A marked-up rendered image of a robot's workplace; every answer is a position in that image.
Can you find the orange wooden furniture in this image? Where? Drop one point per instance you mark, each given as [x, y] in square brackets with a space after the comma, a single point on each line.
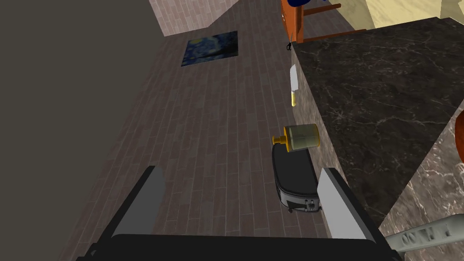
[301, 18]

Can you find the blue night sky painting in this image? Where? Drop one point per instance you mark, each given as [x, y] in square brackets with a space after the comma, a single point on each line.
[212, 48]

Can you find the black and silver toaster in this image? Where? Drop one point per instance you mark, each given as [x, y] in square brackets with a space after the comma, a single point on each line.
[294, 179]

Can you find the orange round object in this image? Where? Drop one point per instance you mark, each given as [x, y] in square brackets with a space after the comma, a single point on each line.
[460, 136]

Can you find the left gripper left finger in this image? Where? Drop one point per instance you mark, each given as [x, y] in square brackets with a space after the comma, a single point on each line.
[145, 206]

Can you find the grey metal bar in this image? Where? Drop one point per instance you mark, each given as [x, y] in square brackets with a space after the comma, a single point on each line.
[422, 233]

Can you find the yellow soap dispenser bottle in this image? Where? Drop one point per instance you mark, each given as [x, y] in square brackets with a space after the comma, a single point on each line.
[302, 137]

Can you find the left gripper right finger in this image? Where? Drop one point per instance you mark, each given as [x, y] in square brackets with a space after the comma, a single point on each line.
[339, 206]

